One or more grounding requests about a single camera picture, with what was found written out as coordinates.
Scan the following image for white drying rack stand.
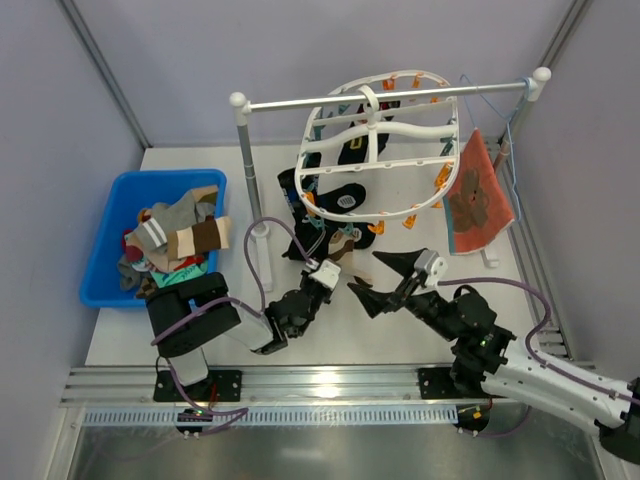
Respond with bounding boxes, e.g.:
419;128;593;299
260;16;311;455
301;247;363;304
229;67;552;292

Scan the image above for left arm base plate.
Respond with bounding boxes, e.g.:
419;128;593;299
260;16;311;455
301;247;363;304
153;369;243;403

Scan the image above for grey striped sock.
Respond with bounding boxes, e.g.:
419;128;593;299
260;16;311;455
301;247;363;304
134;190;197;250

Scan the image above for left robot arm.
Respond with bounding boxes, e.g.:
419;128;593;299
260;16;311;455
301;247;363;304
145;262;341;387

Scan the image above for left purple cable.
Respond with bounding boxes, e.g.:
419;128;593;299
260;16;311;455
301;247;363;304
149;217;321;346

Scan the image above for aluminium rail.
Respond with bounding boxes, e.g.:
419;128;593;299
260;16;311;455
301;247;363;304
61;364;447;406

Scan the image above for navy christmas sock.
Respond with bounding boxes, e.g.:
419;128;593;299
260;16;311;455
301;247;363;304
337;100;401;165

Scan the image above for blue plastic bin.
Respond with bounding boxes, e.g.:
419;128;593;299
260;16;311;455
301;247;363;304
80;169;231;308

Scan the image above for blue wire hanger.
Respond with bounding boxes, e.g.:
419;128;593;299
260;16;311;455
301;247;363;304
463;77;531;222

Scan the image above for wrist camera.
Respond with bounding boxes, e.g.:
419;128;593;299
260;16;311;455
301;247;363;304
307;259;342;291
413;249;448;289

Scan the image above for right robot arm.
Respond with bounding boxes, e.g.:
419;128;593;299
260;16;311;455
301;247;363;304
349;249;639;464

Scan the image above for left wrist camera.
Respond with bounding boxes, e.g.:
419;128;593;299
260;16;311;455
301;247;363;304
307;259;342;291

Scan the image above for beige brown striped sock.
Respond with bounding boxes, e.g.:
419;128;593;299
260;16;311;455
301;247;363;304
327;231;372;287
167;216;232;260

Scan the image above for pile of socks in bin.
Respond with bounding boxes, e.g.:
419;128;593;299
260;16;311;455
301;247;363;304
117;185;223;299

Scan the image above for orange bear towel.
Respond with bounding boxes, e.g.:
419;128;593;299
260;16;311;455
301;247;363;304
442;129;515;256

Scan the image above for black blue sport sock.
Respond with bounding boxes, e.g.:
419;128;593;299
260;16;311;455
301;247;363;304
314;183;366;214
277;168;307;226

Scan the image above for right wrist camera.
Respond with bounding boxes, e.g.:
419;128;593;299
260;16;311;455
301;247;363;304
413;249;448;289

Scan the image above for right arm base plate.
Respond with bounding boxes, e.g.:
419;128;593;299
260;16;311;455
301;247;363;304
416;366;490;400

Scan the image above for white oval clip hanger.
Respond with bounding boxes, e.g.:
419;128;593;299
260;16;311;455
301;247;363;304
293;70;460;235

